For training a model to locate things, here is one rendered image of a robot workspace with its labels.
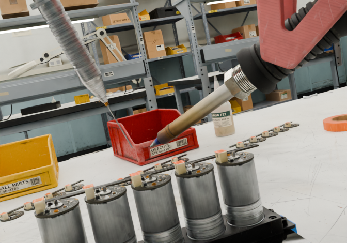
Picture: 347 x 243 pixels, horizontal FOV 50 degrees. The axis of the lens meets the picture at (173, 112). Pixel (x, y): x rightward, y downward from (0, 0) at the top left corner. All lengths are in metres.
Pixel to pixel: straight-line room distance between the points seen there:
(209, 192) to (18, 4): 2.45
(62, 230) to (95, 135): 4.50
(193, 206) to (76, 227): 0.07
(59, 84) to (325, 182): 2.25
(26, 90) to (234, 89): 2.35
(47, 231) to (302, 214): 0.18
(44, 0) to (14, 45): 4.49
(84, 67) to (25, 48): 4.48
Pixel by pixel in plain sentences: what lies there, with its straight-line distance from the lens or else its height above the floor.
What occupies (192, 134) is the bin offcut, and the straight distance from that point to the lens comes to 0.56.
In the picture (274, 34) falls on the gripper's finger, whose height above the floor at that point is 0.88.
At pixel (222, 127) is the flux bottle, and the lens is 0.61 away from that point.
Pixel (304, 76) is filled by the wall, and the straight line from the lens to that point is 6.08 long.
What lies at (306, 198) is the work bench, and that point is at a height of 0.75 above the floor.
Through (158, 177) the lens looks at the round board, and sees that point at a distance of 0.23.
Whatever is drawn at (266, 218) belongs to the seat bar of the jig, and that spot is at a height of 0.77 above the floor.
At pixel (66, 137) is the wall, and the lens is 4.67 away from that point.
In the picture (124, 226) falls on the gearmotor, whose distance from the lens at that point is 0.22.
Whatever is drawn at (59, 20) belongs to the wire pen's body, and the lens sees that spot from 0.19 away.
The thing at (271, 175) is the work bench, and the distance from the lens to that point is 0.40.
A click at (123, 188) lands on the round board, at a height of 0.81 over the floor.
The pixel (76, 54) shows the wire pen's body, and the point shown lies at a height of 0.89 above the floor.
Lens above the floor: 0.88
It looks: 7 degrees down
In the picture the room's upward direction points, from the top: 11 degrees counter-clockwise
